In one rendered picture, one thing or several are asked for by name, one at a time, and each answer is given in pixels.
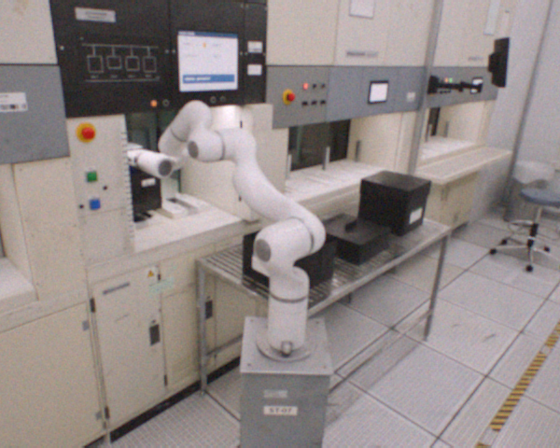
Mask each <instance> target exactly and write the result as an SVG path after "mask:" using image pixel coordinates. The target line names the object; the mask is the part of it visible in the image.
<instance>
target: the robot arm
mask: <svg viewBox="0 0 560 448"><path fill-rule="evenodd" d="M213 120H214V116H213V113H212V111H211V110H210V108H209V107H208V106H207V105H205V104H204V103H202V102H199V101H193V102H190V103H188V104H186V105H185V106H184V107H183V108H182V109H181V111H180V112H179V113H178V115H177V116H176V117H175V119H174V120H173V122H172V123H171V124H170V126H169V127H168V128H167V130H166V131H165V134H164V135H163V137H162V138H161V140H160V142H159V148H160V151H161V152H162V153H154V152H152V151H149V150H145V149H130V150H127V151H128V163H129V165H130V166H136V167H137V168H138V169H139V170H142V171H144V172H147V173H149V174H151V175H154V176H157V177H159V178H166V177H168V176H169V175H170V174H171V173H172V171H174V170H177V169H179V168H180V167H182V166H183V164H184V163H185V162H186V161H187V159H188V157H189V155H190V156H191V157H192V158H193V159H194V160H196V161H197V162H200V163H212V162H218V161H233V162H234V163H235V165H236V167H235V169H234V172H233V175H232V184H233V185H234V187H235V189H236V191H237V192H238V193H239V196H240V198H241V199H242V200H243V201H244V203H245V204H246V205H247V206H248V207H249V208H250V209H251V210H252V211H253V212H255V213H256V214H258V215H261V216H264V217H266V218H268V219H270V220H272V221H274V222H276V223H274V224H272V225H269V226H267V227H265V228H264V229H262V230H261V231H260V232H259V233H258V235H257V237H256V239H255V243H254V254H255V257H256V259H257V260H258V261H259V263H260V264H261V265H262V266H263V267H264V268H265V270H266V271H267V273H268V275H269V277H270V292H269V313H268V326H266V327H265V328H263V329H262V330H261V331H260V332H259V333H258V335H257V339H256V344H257V348H258V350H259V351H260V352H261V353H262V354H263V355H264V356H266V357H268V358H270V359H273V360H276V361H280V362H295V361H300V360H303V359H305V358H308V356H310V355H311V354H312V352H313V351H314V348H315V338H314V336H313V335H312V332H311V331H309V330H308V329H307V328H306V320H307V309H308V298H309V286H310V283H309V277H308V275H307V273H306V272H305V271H303V270H302V269H300V268H297V267H293V264H294V262H295V261H296V260H298V259H301V258H304V257H306V256H308V255H310V254H312V253H314V252H316V250H318V249H319V248H320V247H321V246H322V244H323V243H324V240H325V231H324V227H323V225H322V223H321V222H320V220H319V219H318V218H317V217H316V216H315V215H313V214H311V213H310V211H308V210H307V209H305V208H304V207H302V206H301V205H299V204H297V203H295V202H293V201H292V200H290V199H289V198H288V197H286V196H285V195H283V194H282V193H280V192H279V191H278V190H277V189H276V188H275V187H274V186H273V185H272V184H271V182H270V181H269V180H268V178H267V177H266V176H265V174H264V173H263V172H262V171H261V170H260V168H259V166H258V163H257V159H256V151H257V144H256V141H255V139H254V138H253V136H252V135H251V134H250V133H249V132H247V131H245V130H243V129H239V128H232V129H223V130H214V131H209V130H210V128H211V126H212V124H213ZM186 146H187V148H186Z"/></svg>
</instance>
